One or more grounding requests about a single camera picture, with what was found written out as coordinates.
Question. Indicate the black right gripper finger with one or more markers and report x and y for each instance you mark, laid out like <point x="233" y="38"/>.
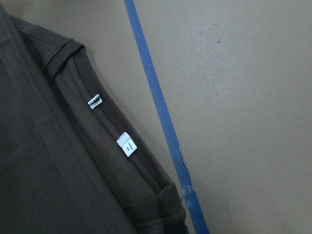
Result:
<point x="178" y="227"/>

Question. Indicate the dark brown t-shirt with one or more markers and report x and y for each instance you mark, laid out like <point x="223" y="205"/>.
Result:
<point x="61" y="169"/>

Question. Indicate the torn blue tape line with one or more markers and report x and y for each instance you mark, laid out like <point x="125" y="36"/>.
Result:
<point x="183" y="174"/>

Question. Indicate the white shirt size label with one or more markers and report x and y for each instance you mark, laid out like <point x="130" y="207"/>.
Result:
<point x="126" y="143"/>

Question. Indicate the small white brand label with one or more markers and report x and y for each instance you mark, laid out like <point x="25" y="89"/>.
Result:
<point x="95" y="101"/>

